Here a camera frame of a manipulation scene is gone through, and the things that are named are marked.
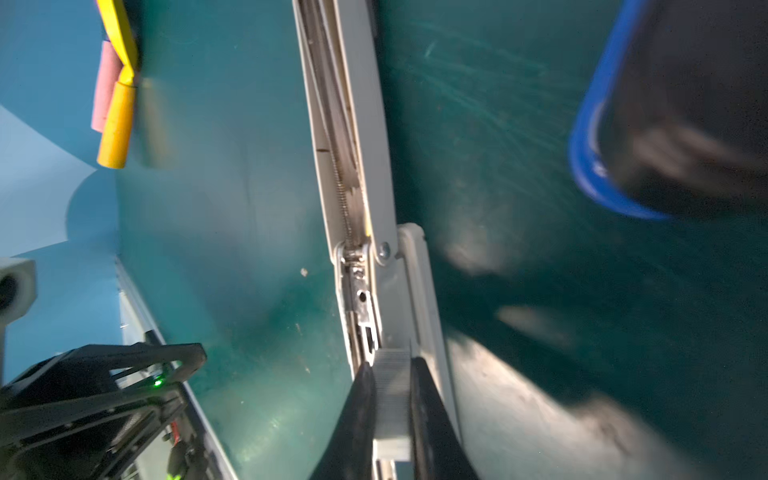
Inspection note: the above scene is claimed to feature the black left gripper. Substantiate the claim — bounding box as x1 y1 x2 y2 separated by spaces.
1 343 207 479

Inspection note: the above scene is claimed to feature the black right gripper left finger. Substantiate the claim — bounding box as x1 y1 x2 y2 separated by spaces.
310 362 377 480

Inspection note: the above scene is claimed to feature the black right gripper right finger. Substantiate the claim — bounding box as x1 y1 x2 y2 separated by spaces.
409 357 479 480

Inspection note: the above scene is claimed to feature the long metal stapler magazine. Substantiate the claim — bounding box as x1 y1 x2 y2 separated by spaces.
294 1 462 479

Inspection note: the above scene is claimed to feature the silver staple strip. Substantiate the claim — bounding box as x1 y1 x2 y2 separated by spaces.
373 348 412 462

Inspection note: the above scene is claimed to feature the yellow spatula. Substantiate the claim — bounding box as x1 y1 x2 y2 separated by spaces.
97 0 139 169

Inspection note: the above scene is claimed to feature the front aluminium base frame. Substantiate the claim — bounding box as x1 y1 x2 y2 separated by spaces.
116 261 238 479

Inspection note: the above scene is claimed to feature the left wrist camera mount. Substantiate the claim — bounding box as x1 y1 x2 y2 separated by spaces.
1 257 37 328

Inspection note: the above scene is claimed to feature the purple spatula pink handle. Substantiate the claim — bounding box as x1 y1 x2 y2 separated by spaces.
91 40 123 133

